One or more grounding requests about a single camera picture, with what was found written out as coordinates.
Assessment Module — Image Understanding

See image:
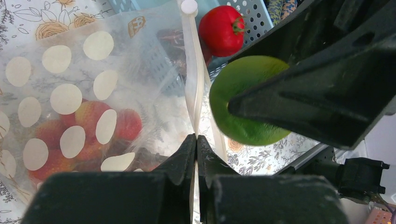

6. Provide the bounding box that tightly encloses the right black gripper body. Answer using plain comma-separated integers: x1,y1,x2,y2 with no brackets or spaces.
228,0,396,71

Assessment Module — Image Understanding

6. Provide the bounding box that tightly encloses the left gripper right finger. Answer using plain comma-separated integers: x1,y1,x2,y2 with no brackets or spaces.
197,135,348,224

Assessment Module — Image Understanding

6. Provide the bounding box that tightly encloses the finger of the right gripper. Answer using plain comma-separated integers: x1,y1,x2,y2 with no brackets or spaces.
233,50,396,150

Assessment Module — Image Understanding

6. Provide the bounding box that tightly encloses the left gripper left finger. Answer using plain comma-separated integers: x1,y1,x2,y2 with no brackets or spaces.
22,134,197,224

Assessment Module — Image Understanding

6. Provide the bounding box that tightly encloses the green yellow mango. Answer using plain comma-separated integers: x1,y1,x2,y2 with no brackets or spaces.
209,56,290,146

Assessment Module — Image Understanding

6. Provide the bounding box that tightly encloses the red tomato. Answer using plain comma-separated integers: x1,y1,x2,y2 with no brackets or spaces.
198,5,245,57

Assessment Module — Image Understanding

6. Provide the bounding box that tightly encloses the clear dotted zip bag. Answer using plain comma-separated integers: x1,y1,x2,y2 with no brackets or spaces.
0,0,207,207

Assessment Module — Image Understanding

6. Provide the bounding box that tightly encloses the black poker chip case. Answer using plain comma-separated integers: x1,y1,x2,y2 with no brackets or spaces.
264,0,299,26

